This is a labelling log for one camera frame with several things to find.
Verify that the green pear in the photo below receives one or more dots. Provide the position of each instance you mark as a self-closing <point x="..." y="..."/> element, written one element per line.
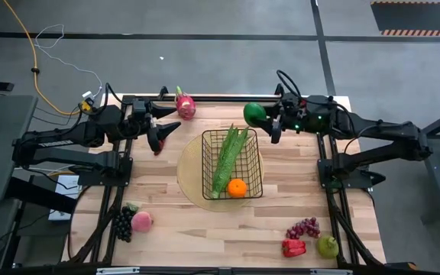
<point x="327" y="247"/>

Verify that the black hazard-striped mat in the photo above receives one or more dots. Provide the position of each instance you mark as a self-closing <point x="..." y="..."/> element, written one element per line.
<point x="415" y="17"/>

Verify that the dark grey desk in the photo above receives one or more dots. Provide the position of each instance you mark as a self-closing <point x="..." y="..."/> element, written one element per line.
<point x="2" y="145"/>

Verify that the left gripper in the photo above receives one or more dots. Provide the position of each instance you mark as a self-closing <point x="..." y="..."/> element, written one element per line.
<point x="141" y="112"/>

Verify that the pink dragon fruit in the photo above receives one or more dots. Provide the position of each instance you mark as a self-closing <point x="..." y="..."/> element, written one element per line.
<point x="186" y="108"/>

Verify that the red chili pepper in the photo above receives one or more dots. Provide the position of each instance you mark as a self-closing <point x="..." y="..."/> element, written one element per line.
<point x="161" y="147"/>

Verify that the round woven straw placemat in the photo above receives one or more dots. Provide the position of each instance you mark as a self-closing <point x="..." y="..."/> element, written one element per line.
<point x="189" y="172"/>

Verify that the silver bracket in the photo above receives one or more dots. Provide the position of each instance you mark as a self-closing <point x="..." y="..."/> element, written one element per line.
<point x="117" y="270"/>
<point x="330" y="272"/>

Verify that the black stand frame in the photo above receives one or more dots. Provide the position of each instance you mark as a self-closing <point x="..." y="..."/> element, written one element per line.
<point x="40" y="196"/>

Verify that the white power box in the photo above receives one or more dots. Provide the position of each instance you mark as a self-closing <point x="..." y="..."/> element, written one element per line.
<point x="63" y="198"/>

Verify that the orange citrus fruit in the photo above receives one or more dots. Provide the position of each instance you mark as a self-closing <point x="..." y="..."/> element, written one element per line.
<point x="237" y="188"/>

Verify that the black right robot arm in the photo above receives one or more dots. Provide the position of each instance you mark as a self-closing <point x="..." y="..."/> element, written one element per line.
<point x="380" y="131"/>

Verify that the yellow connector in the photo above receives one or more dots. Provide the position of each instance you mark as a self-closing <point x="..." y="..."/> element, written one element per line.
<point x="86" y="105"/>

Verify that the black grape bunch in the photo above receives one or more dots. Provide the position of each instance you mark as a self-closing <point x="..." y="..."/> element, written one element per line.
<point x="122" y="227"/>

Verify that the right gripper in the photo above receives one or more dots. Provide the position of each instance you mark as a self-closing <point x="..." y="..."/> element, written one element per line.
<point x="285" y="112"/>

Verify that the green romaine lettuce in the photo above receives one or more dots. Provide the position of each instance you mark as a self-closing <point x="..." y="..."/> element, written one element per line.
<point x="225" y="160"/>

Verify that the white plug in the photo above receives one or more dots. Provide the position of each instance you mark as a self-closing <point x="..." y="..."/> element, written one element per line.
<point x="88" y="94"/>

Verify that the pink peach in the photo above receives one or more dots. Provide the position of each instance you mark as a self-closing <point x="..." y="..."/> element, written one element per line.
<point x="141" y="222"/>

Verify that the red grape bunch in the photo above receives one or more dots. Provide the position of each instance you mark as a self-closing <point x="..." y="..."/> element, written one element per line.
<point x="308" y="228"/>

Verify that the round green fruit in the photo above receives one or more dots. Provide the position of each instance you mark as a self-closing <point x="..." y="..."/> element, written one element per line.
<point x="253" y="112"/>

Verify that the red bell pepper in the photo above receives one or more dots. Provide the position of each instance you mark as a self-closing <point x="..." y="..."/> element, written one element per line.
<point x="293" y="248"/>

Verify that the black table frame rail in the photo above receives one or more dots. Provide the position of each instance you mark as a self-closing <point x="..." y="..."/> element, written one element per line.
<point x="105" y="202"/>
<point x="189" y="271"/>
<point x="224" y="98"/>
<point x="321" y="147"/>

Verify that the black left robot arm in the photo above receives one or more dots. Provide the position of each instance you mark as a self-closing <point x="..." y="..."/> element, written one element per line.
<point x="71" y="133"/>

